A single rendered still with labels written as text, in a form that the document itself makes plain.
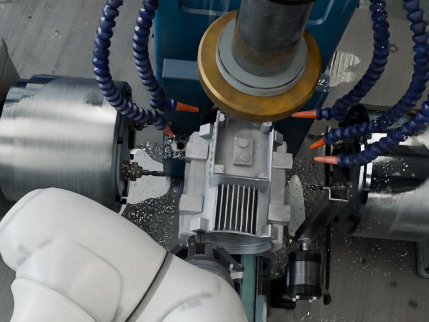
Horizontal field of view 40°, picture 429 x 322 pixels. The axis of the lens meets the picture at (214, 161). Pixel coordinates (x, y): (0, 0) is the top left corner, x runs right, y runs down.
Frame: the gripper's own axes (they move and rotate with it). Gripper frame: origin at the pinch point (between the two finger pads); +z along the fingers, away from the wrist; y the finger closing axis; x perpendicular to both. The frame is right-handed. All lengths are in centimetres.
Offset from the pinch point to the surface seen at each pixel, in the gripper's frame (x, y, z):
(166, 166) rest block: -7.6, 7.6, 31.9
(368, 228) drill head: -3.7, -29.6, 6.2
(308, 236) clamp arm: -0.9, -19.6, 7.8
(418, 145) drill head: -19.4, -35.7, 4.1
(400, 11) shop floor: -63, -82, 164
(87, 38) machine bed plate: -34, 30, 55
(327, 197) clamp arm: -11.6, -18.0, -9.3
